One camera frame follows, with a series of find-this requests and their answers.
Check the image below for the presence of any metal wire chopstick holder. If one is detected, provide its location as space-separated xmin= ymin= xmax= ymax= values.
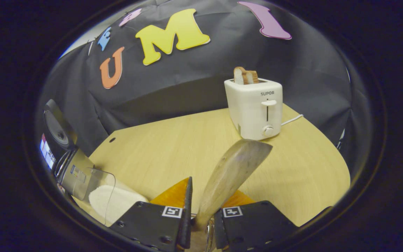
xmin=205 ymin=215 xmax=217 ymax=252

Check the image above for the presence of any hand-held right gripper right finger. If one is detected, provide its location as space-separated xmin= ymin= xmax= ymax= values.
xmin=214 ymin=189 xmax=298 ymax=252

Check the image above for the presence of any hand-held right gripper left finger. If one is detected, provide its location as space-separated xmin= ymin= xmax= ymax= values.
xmin=110 ymin=177 xmax=193 ymax=252

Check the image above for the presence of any wooden spoon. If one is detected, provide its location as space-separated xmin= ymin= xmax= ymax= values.
xmin=188 ymin=139 xmax=273 ymax=252

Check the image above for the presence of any white toaster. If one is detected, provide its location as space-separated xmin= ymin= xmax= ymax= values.
xmin=224 ymin=78 xmax=283 ymax=141

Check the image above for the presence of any white toaster cable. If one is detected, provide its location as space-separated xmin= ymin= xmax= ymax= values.
xmin=281 ymin=114 xmax=304 ymax=126

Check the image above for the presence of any dark grey rice cooker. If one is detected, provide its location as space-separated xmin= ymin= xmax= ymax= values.
xmin=40 ymin=99 xmax=97 ymax=202

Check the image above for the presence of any white bread slice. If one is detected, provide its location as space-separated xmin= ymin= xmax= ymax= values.
xmin=234 ymin=66 xmax=247 ymax=85

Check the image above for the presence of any black backdrop cloth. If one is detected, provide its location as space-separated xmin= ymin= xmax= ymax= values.
xmin=39 ymin=0 xmax=373 ymax=179

